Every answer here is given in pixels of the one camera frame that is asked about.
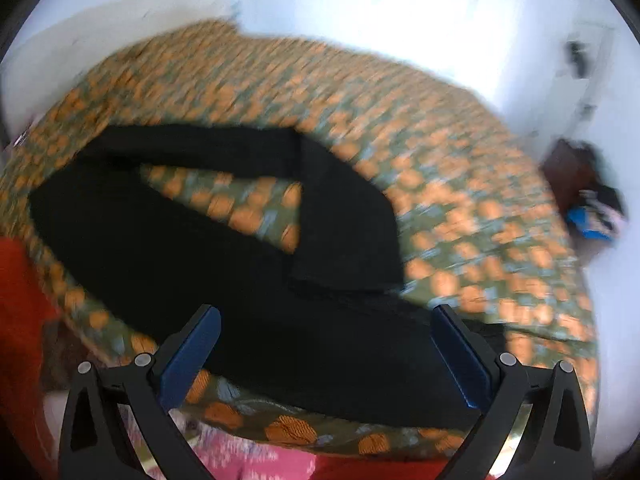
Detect white door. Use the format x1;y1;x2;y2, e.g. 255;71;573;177
500;20;618;141

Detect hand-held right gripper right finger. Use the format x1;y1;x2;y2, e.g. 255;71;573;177
431;304;594;480

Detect black pants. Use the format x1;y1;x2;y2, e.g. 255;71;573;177
29;124;506;431

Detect green orange floral blanket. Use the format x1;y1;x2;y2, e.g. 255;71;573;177
0;19;601;461

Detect pink floral bed sheet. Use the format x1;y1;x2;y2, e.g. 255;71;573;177
170;410;451;480

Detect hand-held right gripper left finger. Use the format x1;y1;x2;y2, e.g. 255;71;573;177
57;304;223;480

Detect pile of clothes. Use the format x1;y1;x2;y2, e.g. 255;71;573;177
566;142;628;242

